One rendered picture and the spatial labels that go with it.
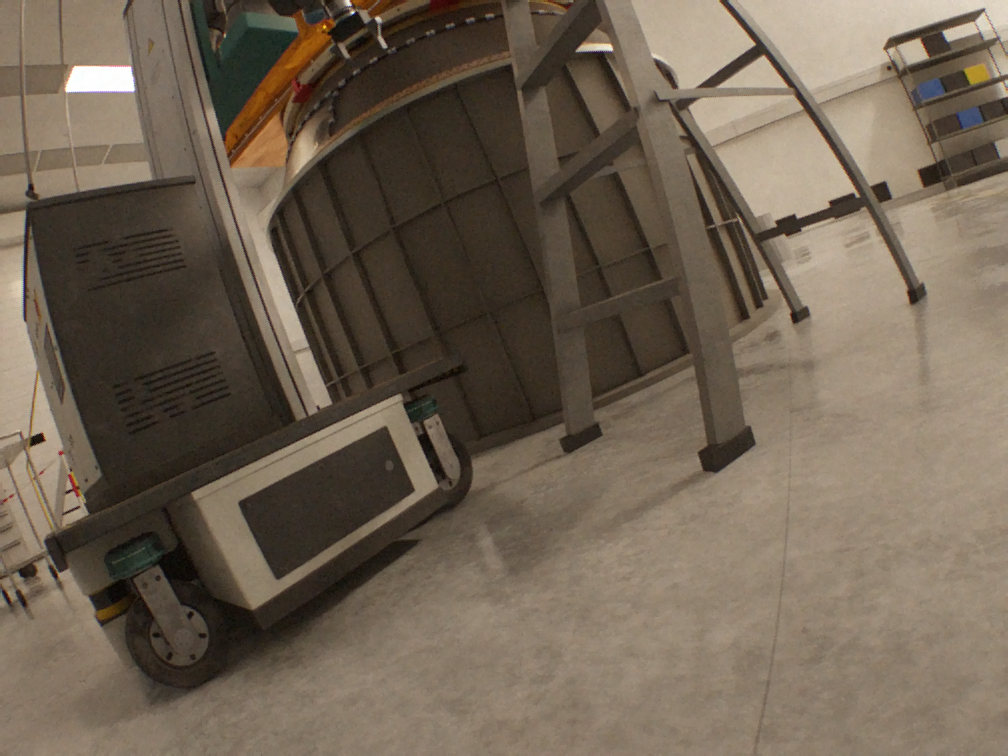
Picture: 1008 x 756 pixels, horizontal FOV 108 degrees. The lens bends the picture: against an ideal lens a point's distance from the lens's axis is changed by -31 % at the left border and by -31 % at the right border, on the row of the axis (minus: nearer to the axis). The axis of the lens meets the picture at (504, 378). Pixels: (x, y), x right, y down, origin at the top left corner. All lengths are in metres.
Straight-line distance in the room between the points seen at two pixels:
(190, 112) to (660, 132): 1.02
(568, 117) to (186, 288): 1.33
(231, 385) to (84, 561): 0.42
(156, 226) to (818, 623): 1.09
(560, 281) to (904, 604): 1.03
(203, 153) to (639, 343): 1.36
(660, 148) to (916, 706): 0.85
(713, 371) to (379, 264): 1.27
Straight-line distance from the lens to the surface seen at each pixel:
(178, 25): 1.54
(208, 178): 1.27
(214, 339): 0.98
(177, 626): 0.91
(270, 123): 2.88
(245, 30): 1.38
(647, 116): 0.97
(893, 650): 0.47
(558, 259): 1.29
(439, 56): 2.03
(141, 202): 1.05
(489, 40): 2.07
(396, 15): 2.32
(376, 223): 1.85
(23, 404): 8.89
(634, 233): 1.81
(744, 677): 0.48
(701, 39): 7.59
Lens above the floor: 0.33
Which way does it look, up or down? 5 degrees down
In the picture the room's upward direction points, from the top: 22 degrees counter-clockwise
